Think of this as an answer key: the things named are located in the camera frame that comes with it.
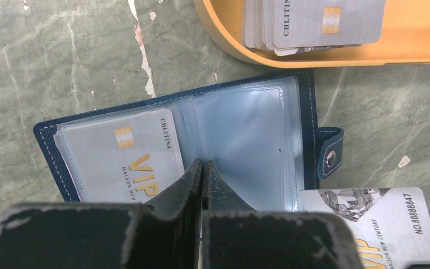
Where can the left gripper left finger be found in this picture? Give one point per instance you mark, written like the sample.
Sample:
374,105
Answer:
160,233

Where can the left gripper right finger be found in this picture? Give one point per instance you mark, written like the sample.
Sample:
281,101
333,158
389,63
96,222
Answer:
237,236

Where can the grey VIP card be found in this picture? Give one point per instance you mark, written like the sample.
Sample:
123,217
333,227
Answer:
390,226
126,157

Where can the blue leather card holder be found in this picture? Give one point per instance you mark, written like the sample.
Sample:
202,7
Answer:
262,134

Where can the stack of grey VIP cards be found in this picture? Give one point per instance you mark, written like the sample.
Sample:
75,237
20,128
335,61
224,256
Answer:
288,27

